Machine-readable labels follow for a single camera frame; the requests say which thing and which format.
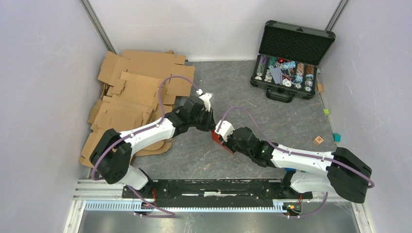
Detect red paper box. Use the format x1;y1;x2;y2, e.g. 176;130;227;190
211;130;234;154

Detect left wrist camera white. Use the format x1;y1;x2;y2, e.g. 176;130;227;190
196;89;213;112

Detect aluminium frame rail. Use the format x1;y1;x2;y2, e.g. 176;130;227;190
63;179;374;233

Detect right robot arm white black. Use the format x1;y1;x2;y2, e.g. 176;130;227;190
215;127;375;203

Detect teal cube block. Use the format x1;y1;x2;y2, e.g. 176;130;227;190
332;133;341;143

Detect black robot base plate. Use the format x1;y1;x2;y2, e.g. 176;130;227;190
138;179;313;208

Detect small brown wooden block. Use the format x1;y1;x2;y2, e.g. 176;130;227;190
317;83;324;93

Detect black poker chip case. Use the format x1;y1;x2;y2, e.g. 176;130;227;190
250;20;336;103

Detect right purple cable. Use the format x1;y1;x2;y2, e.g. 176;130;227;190
216;106;376;219

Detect wooden letter block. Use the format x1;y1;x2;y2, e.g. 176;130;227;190
313;136;324;146

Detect stack of flat brown cardboard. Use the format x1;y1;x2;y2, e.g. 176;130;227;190
79;50;195;167

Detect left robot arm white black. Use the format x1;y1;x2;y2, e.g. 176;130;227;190
89;93;216;198

